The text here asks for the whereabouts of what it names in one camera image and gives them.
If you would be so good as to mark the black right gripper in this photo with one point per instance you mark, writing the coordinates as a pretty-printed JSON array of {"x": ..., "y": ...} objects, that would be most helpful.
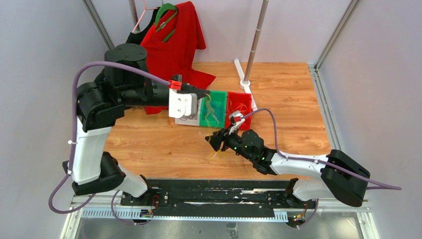
[{"x": 218, "y": 137}]

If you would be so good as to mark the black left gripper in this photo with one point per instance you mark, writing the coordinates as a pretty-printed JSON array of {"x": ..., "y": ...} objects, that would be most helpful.
[{"x": 199, "y": 92}]

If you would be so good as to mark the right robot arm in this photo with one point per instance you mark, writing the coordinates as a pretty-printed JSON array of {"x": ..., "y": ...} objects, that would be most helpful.
[{"x": 334, "y": 175}]

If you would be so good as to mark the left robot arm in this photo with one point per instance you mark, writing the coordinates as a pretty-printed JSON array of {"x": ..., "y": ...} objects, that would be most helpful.
[{"x": 123, "y": 83}]

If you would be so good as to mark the white storage bin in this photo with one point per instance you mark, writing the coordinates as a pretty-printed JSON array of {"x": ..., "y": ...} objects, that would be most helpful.
[{"x": 191, "y": 120}]

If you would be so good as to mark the green storage bin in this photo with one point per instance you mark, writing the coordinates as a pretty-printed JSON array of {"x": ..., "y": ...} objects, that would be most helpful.
[{"x": 213, "y": 110}]

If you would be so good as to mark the red t-shirt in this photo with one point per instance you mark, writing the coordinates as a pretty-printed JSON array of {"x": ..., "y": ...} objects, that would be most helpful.
[{"x": 171, "y": 51}]

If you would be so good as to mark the red storage bin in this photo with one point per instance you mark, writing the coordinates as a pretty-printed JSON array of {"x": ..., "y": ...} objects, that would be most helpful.
[{"x": 237, "y": 102}]

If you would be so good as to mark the beige rack pole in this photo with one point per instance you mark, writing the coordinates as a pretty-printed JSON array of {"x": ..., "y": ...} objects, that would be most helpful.
[{"x": 255, "y": 42}]

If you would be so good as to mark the black garment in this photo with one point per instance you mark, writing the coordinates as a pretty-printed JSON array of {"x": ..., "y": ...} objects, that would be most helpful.
[{"x": 137, "y": 37}]

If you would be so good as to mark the green clothes hanger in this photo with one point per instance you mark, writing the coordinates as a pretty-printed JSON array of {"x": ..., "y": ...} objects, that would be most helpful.
[{"x": 166, "y": 13}]

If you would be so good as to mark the pink clothes hanger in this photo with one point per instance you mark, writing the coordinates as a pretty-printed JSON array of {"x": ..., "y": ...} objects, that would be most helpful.
[{"x": 139, "y": 9}]

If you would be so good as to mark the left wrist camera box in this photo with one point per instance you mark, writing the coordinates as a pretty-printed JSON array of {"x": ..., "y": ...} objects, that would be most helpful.
[{"x": 182, "y": 105}]

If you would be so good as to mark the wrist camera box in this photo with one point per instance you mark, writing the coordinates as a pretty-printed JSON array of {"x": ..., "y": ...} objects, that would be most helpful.
[
  {"x": 236, "y": 120},
  {"x": 182, "y": 105}
]

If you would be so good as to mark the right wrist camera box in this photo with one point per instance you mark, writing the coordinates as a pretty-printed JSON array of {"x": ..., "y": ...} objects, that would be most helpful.
[{"x": 236, "y": 120}]

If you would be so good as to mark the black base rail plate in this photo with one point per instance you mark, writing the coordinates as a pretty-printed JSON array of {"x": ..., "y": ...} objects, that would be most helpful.
[{"x": 217, "y": 198}]

